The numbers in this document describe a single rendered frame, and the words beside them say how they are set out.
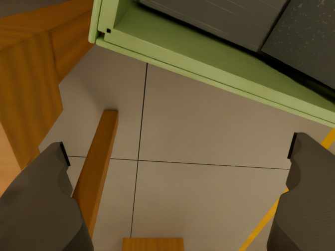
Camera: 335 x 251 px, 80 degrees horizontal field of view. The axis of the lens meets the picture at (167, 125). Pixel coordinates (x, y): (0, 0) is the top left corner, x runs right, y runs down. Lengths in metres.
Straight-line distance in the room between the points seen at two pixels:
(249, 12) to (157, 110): 1.06
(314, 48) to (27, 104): 0.32
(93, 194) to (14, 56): 0.64
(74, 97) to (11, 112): 1.03
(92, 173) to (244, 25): 0.80
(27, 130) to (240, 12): 0.28
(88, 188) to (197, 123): 0.80
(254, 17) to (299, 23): 0.04
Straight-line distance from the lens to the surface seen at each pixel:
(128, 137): 1.40
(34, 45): 0.32
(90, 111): 1.32
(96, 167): 0.93
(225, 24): 0.25
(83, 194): 0.85
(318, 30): 0.24
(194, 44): 0.17
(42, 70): 0.34
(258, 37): 0.26
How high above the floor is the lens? 1.08
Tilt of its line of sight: 54 degrees down
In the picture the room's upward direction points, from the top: 174 degrees clockwise
